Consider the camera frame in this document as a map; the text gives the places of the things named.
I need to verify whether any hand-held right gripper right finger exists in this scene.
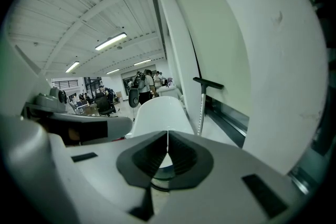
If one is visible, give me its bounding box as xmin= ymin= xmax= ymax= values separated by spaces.
xmin=153 ymin=130 xmax=316 ymax=224

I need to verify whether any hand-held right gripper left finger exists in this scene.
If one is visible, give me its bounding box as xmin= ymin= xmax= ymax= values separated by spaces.
xmin=65 ymin=130 xmax=168 ymax=224

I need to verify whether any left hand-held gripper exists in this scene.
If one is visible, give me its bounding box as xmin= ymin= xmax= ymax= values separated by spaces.
xmin=22 ymin=86 xmax=133 ymax=146

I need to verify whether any black office chair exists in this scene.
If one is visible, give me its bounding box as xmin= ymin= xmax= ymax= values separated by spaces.
xmin=93 ymin=91 xmax=117 ymax=116

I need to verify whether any white bathtub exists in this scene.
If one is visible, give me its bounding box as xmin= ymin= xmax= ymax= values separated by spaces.
xmin=130 ymin=95 xmax=195 ymax=139

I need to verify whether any dark balcony railing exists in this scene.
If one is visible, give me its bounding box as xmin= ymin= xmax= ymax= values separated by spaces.
xmin=51 ymin=79 xmax=79 ymax=89

